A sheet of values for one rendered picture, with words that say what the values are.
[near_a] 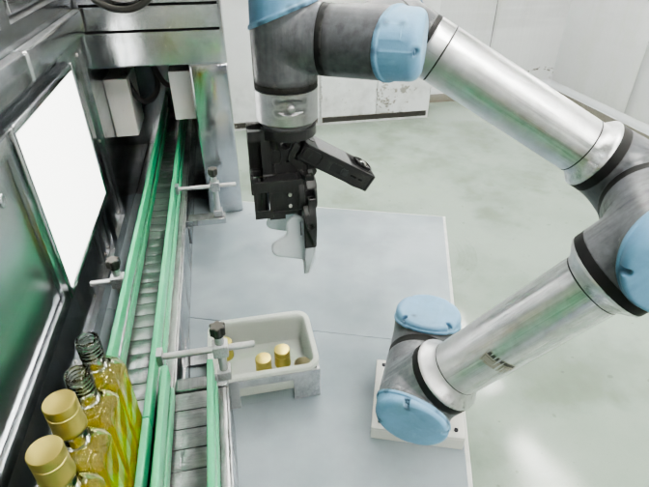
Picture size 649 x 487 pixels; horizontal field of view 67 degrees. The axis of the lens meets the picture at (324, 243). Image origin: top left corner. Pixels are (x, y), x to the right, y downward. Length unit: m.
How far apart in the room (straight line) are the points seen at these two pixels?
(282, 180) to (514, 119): 0.30
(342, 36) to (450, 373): 0.47
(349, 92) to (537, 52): 2.14
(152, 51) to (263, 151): 0.95
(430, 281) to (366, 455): 0.57
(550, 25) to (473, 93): 5.12
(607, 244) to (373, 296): 0.80
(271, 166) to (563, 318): 0.40
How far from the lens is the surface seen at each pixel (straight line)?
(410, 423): 0.80
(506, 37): 5.55
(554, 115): 0.68
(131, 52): 1.53
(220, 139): 1.59
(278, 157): 0.62
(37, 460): 0.57
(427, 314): 0.88
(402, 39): 0.53
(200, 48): 1.51
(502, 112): 0.67
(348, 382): 1.11
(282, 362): 1.09
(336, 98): 4.55
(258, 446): 1.02
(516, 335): 0.69
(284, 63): 0.56
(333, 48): 0.54
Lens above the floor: 1.59
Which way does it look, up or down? 34 degrees down
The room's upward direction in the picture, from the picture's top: straight up
